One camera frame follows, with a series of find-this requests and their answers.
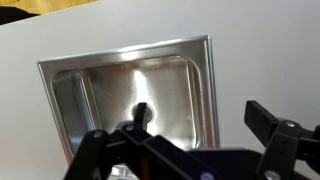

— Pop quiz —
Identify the round metal sink drain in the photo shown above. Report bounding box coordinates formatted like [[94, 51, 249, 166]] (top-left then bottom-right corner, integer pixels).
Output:
[[130, 102, 156, 126]]

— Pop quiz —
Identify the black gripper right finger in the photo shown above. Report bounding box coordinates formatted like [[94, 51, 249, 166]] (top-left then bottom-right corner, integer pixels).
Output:
[[244, 99, 320, 180]]

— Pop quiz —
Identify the stainless steel sink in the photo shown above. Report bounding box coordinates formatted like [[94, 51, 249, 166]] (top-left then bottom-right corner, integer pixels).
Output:
[[37, 34, 221, 179]]

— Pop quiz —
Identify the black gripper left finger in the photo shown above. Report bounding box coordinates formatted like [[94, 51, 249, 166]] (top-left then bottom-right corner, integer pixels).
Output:
[[63, 101, 222, 180]]

